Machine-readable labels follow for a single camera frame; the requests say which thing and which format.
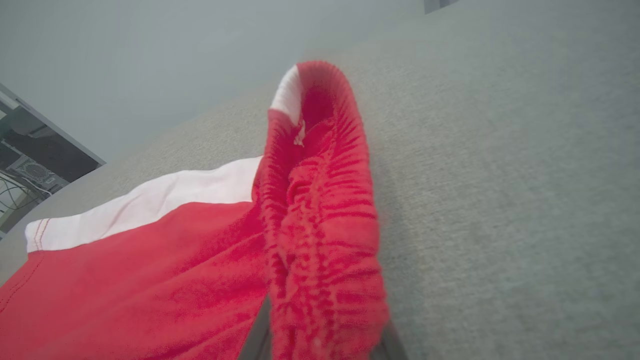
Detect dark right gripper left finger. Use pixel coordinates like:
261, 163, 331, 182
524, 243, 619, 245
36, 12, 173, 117
239, 295, 274, 360

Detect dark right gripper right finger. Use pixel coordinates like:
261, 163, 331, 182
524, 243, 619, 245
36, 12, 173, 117
370, 322, 409, 360

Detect red shorts with white stripes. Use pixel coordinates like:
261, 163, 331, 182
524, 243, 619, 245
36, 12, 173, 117
0, 60, 391, 360

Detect grey fabric sofa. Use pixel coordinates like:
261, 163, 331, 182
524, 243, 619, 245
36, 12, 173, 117
0, 0, 640, 360

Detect grey vented computer box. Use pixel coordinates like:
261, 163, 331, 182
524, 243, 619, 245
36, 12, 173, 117
7, 154, 69, 197

